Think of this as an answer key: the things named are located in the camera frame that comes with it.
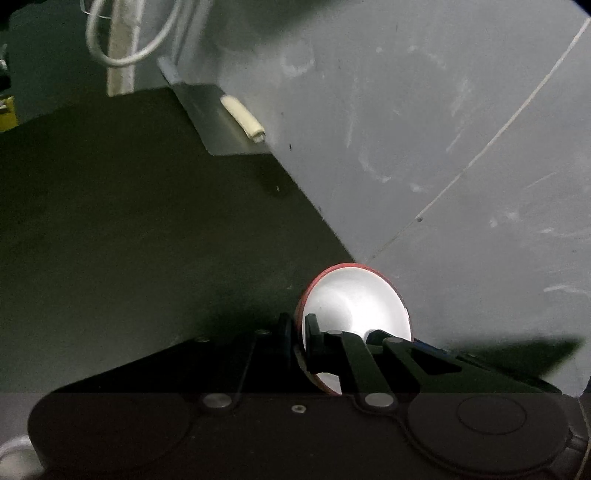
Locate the white bowl red rim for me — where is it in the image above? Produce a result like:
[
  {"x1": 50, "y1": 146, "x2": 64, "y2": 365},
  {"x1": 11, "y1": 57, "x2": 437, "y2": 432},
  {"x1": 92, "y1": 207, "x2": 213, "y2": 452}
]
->
[{"x1": 293, "y1": 262, "x2": 413, "y2": 397}]

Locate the yellow bin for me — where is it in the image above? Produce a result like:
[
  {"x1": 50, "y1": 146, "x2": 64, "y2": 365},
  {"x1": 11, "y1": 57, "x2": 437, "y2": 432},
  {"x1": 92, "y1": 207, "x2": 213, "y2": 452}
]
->
[{"x1": 0, "y1": 96, "x2": 18, "y2": 133}]

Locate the cream handled utensil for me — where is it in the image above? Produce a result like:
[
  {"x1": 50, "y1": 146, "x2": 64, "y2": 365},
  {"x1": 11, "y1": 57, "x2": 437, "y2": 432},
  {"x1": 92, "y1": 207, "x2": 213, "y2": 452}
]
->
[{"x1": 221, "y1": 94, "x2": 266, "y2": 143}]

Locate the cleaver with grey handle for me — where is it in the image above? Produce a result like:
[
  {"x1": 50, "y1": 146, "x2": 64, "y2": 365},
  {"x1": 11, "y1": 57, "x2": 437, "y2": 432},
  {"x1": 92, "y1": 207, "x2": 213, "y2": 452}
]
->
[{"x1": 157, "y1": 57, "x2": 270, "y2": 156}]

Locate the white looped cable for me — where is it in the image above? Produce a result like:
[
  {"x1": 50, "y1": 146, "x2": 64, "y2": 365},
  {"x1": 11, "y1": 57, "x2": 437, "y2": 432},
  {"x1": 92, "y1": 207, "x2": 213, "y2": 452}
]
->
[{"x1": 85, "y1": 0, "x2": 195, "y2": 68}]

